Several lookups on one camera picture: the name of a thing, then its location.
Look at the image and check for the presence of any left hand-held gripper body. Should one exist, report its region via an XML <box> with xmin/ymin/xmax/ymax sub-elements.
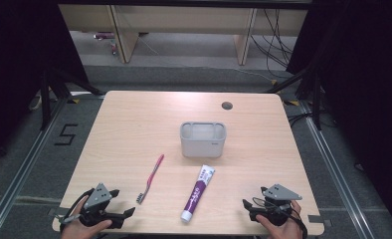
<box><xmin>79</xmin><ymin>182</ymin><xmax>125</xmax><ymax>230</ymax></box>

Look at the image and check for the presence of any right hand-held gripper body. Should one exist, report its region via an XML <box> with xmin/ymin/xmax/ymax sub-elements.
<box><xmin>252</xmin><ymin>183</ymin><xmax>303</xmax><ymax>227</ymax></box>

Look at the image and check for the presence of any pink toothbrush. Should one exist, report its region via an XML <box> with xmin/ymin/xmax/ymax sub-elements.
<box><xmin>135</xmin><ymin>153</ymin><xmax>165</xmax><ymax>205</ymax></box>

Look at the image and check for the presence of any purple and white toothpaste tube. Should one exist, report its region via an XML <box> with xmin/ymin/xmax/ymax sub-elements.
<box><xmin>179</xmin><ymin>164</ymin><xmax>216</xmax><ymax>223</ymax></box>

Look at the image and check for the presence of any grey plastic holder box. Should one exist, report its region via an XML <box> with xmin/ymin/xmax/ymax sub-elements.
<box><xmin>179</xmin><ymin>120</ymin><xmax>227</xmax><ymax>159</ymax></box>

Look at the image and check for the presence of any person's right hand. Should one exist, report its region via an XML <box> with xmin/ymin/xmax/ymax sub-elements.
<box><xmin>255</xmin><ymin>199</ymin><xmax>305</xmax><ymax>239</ymax></box>

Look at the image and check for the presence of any person's left hand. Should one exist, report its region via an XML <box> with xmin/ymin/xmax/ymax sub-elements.
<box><xmin>60</xmin><ymin>195</ymin><xmax>113</xmax><ymax>239</ymax></box>

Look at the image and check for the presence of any grey tape piece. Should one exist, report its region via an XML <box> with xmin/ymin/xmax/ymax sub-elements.
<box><xmin>48</xmin><ymin>206</ymin><xmax>72</xmax><ymax>217</ymax></box>
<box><xmin>307</xmin><ymin>214</ymin><xmax>333</xmax><ymax>228</ymax></box>

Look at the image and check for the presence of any black metal stand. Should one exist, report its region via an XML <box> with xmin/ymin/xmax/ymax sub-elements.
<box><xmin>39</xmin><ymin>66</ymin><xmax>106</xmax><ymax>131</ymax></box>
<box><xmin>265</xmin><ymin>64</ymin><xmax>323</xmax><ymax>131</ymax></box>

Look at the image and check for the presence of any dark curtain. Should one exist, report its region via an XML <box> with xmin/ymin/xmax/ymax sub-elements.
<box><xmin>286</xmin><ymin>0</ymin><xmax>392</xmax><ymax>230</ymax></box>
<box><xmin>0</xmin><ymin>0</ymin><xmax>90</xmax><ymax>167</ymax></box>

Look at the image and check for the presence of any small pink object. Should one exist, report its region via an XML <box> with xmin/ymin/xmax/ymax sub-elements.
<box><xmin>94</xmin><ymin>31</ymin><xmax>116</xmax><ymax>40</ymax></box>

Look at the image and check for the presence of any light wooden desk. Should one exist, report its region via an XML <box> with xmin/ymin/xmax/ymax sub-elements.
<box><xmin>58</xmin><ymin>3</ymin><xmax>309</xmax><ymax>66</ymax></box>

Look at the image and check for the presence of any left hand-held gripper cable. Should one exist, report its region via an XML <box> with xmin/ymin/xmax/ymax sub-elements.
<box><xmin>55</xmin><ymin>187</ymin><xmax>96</xmax><ymax>233</ymax></box>

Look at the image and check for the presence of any aluminium floor rail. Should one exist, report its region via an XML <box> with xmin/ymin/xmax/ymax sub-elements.
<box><xmin>297</xmin><ymin>99</ymin><xmax>377</xmax><ymax>239</ymax></box>
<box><xmin>0</xmin><ymin>98</ymin><xmax>69</xmax><ymax>239</ymax></box>

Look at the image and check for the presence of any bundle of black cables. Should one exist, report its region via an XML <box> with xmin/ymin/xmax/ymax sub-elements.
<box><xmin>250</xmin><ymin>8</ymin><xmax>297</xmax><ymax>80</ymax></box>

